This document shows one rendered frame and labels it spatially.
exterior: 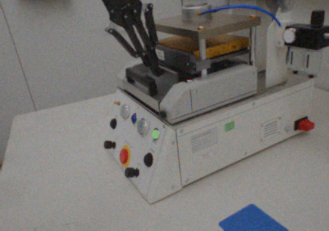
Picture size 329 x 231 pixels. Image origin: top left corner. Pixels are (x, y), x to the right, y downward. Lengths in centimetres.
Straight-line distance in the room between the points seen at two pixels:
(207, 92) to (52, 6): 163
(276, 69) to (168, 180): 39
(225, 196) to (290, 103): 32
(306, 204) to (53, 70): 185
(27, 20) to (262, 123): 170
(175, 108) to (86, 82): 166
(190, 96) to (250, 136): 23
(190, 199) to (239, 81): 30
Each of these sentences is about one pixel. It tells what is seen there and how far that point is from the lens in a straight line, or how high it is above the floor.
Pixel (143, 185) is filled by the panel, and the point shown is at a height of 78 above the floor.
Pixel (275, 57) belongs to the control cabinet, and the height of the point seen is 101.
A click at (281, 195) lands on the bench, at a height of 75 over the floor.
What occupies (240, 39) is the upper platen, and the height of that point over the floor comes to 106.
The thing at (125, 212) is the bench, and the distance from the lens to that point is 72.
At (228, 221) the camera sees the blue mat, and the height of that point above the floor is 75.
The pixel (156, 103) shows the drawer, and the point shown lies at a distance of 68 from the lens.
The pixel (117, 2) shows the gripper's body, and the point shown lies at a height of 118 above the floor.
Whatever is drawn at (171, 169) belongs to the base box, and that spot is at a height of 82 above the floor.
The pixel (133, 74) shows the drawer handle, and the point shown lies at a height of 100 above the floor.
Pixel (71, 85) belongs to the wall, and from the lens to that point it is 226.
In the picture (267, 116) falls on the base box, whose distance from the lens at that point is 83.
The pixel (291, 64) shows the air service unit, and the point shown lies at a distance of 78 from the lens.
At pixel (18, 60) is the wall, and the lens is 221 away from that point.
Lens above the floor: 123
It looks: 24 degrees down
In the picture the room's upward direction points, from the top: 7 degrees counter-clockwise
